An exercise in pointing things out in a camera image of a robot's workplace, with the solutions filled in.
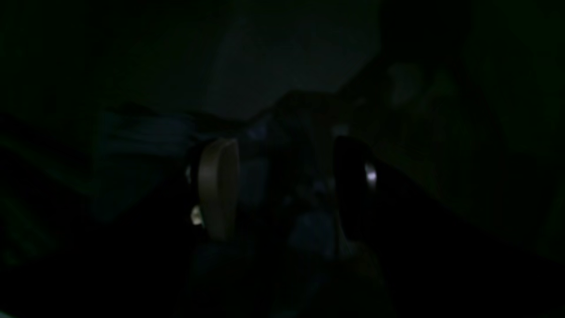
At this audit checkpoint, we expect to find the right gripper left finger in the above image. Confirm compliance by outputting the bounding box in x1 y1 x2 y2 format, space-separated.
185 138 240 242

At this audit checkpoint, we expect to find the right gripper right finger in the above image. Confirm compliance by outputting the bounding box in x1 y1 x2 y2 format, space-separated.
333 136 464 274

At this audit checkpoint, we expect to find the dark blue t-shirt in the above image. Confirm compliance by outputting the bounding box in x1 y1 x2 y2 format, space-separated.
0 88 354 274

